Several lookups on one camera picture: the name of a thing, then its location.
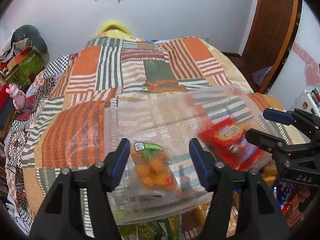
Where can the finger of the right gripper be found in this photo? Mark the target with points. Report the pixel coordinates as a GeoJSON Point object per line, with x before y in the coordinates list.
{"type": "Point", "coordinates": [305, 122]}
{"type": "Point", "coordinates": [269, 143]}

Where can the patchwork striped bedspread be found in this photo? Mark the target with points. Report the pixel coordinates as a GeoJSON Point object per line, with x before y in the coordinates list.
{"type": "Point", "coordinates": [62, 120]}

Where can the green snack bag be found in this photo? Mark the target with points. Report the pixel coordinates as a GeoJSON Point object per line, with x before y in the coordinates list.
{"type": "Point", "coordinates": [167, 228]}

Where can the green cardboard box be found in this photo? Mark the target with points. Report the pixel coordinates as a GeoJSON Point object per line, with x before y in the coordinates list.
{"type": "Point", "coordinates": [24, 73]}

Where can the red gift box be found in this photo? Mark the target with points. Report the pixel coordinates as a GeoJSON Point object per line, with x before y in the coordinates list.
{"type": "Point", "coordinates": [3, 95]}

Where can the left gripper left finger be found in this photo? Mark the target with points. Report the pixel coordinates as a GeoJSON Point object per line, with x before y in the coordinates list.
{"type": "Point", "coordinates": [59, 216]}

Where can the clear plastic storage box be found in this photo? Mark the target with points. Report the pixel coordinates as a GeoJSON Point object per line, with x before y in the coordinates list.
{"type": "Point", "coordinates": [172, 121]}

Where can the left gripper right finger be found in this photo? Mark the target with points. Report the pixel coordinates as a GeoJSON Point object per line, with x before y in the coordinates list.
{"type": "Point", "coordinates": [259, 215]}

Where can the blue snack bag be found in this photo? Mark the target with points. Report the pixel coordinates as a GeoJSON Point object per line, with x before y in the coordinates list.
{"type": "Point", "coordinates": [282, 191]}

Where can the red snack bag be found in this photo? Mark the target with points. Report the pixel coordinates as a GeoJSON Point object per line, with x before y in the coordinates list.
{"type": "Point", "coordinates": [227, 138]}

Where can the orange puffs snack bag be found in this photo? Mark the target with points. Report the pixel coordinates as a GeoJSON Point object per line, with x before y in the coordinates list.
{"type": "Point", "coordinates": [151, 172]}

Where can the wooden wardrobe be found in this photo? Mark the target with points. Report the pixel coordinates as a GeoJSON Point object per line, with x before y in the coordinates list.
{"type": "Point", "coordinates": [270, 38]}

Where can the pink plush toy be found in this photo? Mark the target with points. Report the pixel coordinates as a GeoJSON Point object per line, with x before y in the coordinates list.
{"type": "Point", "coordinates": [17, 95]}

